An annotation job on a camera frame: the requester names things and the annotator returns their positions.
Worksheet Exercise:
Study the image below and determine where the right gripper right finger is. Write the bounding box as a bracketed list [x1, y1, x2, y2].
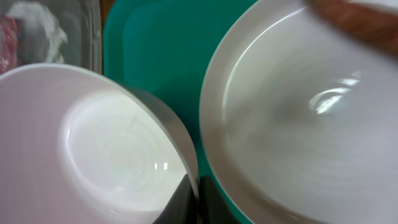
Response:
[199, 175, 239, 224]

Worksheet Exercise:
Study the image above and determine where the clear plastic waste bin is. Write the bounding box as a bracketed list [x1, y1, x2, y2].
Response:
[1, 0, 102, 73]

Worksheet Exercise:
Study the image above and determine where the red snack wrapper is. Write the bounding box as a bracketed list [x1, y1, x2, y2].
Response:
[1, 16, 19, 74]

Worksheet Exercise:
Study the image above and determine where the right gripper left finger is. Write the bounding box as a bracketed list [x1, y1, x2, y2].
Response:
[154, 174, 198, 224]

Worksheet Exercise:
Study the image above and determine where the teal serving tray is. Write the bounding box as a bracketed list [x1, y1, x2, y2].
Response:
[102, 0, 259, 224]

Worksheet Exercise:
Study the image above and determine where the large white plate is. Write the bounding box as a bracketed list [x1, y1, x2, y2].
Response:
[200, 1, 397, 223]

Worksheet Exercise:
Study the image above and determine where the white napkin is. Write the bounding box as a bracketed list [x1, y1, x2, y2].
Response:
[6, 1, 68, 64]

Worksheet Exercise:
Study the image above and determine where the pink bowl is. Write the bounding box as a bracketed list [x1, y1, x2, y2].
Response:
[1, 63, 199, 224]

